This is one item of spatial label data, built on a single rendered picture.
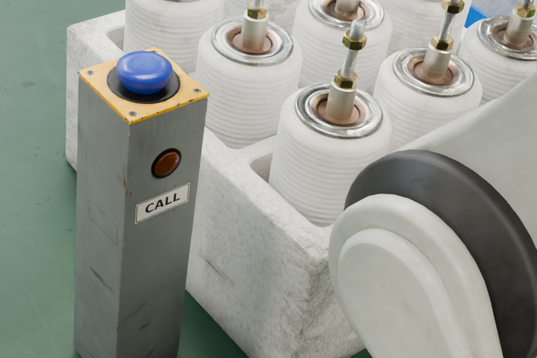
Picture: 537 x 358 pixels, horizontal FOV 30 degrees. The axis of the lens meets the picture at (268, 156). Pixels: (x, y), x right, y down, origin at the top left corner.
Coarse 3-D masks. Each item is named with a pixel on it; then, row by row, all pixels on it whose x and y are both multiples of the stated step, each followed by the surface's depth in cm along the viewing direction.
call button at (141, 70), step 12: (120, 60) 72; (132, 60) 72; (144, 60) 73; (156, 60) 73; (168, 60) 73; (120, 72) 71; (132, 72) 71; (144, 72) 72; (156, 72) 72; (168, 72) 72; (132, 84) 71; (144, 84) 71; (156, 84) 71
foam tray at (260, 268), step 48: (96, 48) 99; (240, 192) 86; (192, 240) 96; (240, 240) 89; (288, 240) 83; (192, 288) 99; (240, 288) 92; (288, 288) 85; (240, 336) 95; (288, 336) 88; (336, 336) 92
